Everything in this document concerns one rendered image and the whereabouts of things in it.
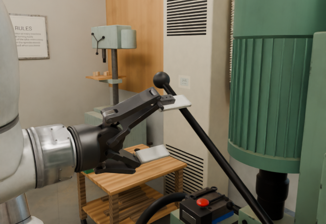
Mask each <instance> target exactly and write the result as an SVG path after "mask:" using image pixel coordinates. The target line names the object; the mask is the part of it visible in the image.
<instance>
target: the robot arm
mask: <svg viewBox="0 0 326 224"><path fill-rule="evenodd" d="M19 94H20V76H19V61H18V53H17V46H16V37H15V31H14V28H13V25H12V22H11V19H10V16H9V13H8V11H7V9H6V6H5V5H4V3H3V1H2V0H0V224H43V222H42V221H41V220H40V219H38V218H36V217H34V216H31V213H30V209H29V205H28V200H27V196H26V192H28V191H31V190H34V189H37V188H43V187H44V186H48V185H51V184H55V183H59V182H62V181H66V180H70V179H71V178H72V177H73V175H74V172H76V173H79V172H82V171H86V170H90V169H93V170H94V172H95V174H96V175H97V174H102V173H117V174H131V175H132V174H134V173H135V172H136V170H135V169H136V168H138V167H139V166H140V165H141V164H144V163H148V162H151V161H154V160H158V159H162V158H165V157H169V156H170V153H169V152H168V150H167V149H166V148H165V146H164V145H163V144H162V145H159V146H155V147H151V148H147V149H143V150H139V151H136V152H135V154H136V155H135V154H134V153H130V152H128V151H126V150H124V149H122V148H123V142H124V140H125V137H126V136H127V135H128V134H130V130H131V129H132V128H134V127H135V126H136V125H138V124H139V123H140V122H142V121H143V120H144V119H146V118H147V117H149V116H150V115H151V114H153V113H154V112H155V111H156V110H159V112H165V111H170V110H176V109H181V108H187V107H190V106H191V105H192V104H191V102H190V101H189V100H188V99H187V98H186V97H185V96H184V95H178V96H172V95H170V94H169V95H162V96H161V95H160V94H159V93H158V92H157V90H156V89H155V88H154V87H150V88H148V89H146V90H144V91H142V92H140V93H138V94H136V95H134V96H132V97H130V98H128V99H126V100H124V101H122V102H121V103H119V104H117V105H115V106H111V107H107V108H104V109H102V110H101V111H100V113H101V115H102V116H103V121H102V123H101V124H99V125H96V126H93V125H90V124H80V125H74V126H68V127H67V128H66V127H65V126H64V125H63V124H53V125H47V126H40V127H30V128H26V129H22V128H21V125H20V120H19V113H18V102H19ZM151 104H153V105H151ZM119 124H121V126H122V128H123V130H122V129H121V128H120V127H118V125H119Z"/></svg>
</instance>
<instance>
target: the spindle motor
mask: <svg viewBox="0 0 326 224"><path fill-rule="evenodd" d="M315 32H326V0H234V20H233V38H234V39H233V43H232V63H231V83H230V104H229V124H228V153H229V154H230V155H231V156H232V157H233V158H234V159H236V160H237V161H239V162H241V163H243V164H246V165H249V166H251V167H255V168H258V169H262V170H266V171H271V172H278V173H288V174H299V170H300V160H301V151H302V141H303V132H304V122H305V113H306V103H307V94H308V84H309V75H310V62H311V52H312V43H313V35H314V33H315Z"/></svg>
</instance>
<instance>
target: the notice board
mask: <svg viewBox="0 0 326 224"><path fill-rule="evenodd" d="M9 16H10V19H11V22H12V25H13V28H14V31H15V37H16V46H17V53H18V59H49V43H48V30H47V18H46V16H43V15H27V14H12V13H9Z"/></svg>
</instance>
